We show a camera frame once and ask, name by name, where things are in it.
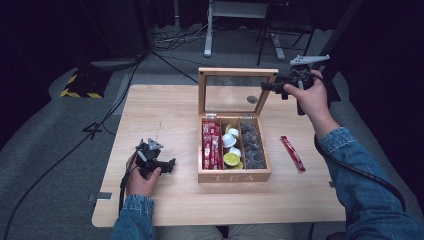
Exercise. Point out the wooden tea box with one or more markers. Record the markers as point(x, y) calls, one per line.
point(233, 175)

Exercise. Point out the stack of red sachets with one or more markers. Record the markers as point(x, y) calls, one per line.
point(211, 146)

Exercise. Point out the white desk frame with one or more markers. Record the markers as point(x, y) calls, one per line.
point(208, 40)

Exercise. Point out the grey tape piece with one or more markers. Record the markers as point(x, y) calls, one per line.
point(101, 196)
point(331, 184)

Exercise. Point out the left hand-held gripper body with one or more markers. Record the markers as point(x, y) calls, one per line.
point(148, 156)

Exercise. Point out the black chair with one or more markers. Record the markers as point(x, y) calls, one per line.
point(293, 20)

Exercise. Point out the person's left hand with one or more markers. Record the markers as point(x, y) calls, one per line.
point(140, 183)

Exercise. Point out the black slanted stand post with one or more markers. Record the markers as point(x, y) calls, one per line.
point(340, 30)

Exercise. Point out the person's leg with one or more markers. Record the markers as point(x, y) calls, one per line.
point(263, 232)
point(186, 233)

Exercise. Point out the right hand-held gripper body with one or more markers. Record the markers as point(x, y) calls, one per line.
point(301, 78)

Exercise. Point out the person's right leg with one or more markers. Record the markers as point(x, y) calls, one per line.
point(263, 232)

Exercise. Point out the person's right hand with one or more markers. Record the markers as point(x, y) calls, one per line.
point(311, 100)

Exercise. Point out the green capsule cup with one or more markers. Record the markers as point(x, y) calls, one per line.
point(231, 159)
point(239, 165)
point(228, 127)

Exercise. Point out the person's left leg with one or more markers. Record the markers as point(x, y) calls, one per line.
point(186, 233)

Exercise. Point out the single red stick packet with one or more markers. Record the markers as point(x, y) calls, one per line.
point(293, 154)

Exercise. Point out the pile of dark tea bags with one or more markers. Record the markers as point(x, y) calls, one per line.
point(253, 146)

